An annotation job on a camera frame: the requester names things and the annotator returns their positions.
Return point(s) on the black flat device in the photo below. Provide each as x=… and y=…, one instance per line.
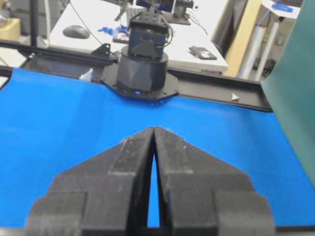
x=201, y=53

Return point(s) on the black aluminium frame rail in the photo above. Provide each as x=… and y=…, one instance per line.
x=193, y=85

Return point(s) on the white desk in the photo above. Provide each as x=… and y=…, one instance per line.
x=85, y=25

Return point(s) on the black computer mouse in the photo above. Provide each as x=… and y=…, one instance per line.
x=76, y=31

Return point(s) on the blue table cloth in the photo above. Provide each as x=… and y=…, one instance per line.
x=49, y=124

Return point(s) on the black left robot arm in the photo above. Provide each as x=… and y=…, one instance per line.
x=143, y=62

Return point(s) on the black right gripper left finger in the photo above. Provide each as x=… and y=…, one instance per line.
x=106, y=195

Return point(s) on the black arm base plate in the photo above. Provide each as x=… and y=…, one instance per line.
x=110, y=79

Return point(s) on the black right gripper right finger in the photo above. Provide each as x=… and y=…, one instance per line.
x=205, y=196

